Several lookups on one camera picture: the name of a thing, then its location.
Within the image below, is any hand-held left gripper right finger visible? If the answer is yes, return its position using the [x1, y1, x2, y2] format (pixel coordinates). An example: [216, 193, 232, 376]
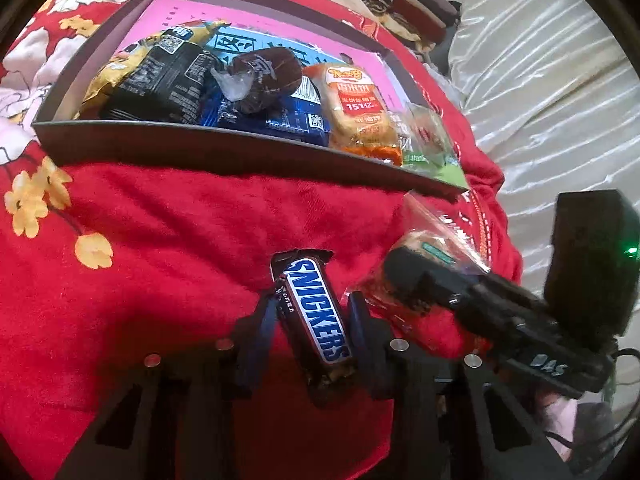
[345, 290, 571, 480]

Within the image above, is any dark shallow box tray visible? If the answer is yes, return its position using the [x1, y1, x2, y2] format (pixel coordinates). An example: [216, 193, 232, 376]
[31, 0, 471, 206]

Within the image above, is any yellow snack bar packet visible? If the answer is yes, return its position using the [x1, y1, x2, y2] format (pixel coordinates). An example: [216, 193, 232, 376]
[75, 19, 231, 121]

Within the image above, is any brown chocolate bar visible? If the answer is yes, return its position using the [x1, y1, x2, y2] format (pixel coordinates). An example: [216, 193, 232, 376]
[270, 249, 357, 408]

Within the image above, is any orange rice cracker packet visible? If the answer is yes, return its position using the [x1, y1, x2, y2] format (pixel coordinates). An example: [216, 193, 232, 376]
[302, 62, 403, 166]

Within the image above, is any blue cookie packet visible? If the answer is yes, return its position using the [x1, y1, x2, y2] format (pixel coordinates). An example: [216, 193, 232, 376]
[197, 80, 333, 148]

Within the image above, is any light green snack packet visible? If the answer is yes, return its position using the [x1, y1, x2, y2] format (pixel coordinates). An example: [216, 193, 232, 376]
[435, 160, 468, 188]

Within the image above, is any pink book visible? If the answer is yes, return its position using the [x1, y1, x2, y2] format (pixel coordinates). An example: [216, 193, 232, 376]
[145, 0, 401, 111]

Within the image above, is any person's right forearm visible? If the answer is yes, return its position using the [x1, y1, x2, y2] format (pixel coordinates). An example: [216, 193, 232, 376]
[537, 390, 621, 466]

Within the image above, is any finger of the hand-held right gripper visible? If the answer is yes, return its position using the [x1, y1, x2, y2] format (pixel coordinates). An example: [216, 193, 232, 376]
[382, 247, 502, 327]

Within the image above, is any red floral blanket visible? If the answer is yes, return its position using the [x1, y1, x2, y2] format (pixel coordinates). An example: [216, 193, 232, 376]
[0, 0, 523, 480]

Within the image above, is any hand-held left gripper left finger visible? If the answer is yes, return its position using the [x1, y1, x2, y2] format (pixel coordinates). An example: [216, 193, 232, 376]
[55, 290, 281, 480]

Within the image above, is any black snack packet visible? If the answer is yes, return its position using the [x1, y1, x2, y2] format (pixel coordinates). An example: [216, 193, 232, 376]
[100, 35, 218, 123]

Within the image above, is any white satin curtain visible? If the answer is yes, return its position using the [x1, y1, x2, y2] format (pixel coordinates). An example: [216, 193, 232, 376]
[425, 0, 640, 411]

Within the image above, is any stack of folded clothes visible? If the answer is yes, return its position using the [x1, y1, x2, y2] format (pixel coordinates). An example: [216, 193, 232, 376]
[332, 0, 461, 53]

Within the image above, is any dark round pie packet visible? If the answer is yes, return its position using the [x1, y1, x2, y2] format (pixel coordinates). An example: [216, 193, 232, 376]
[210, 47, 303, 113]

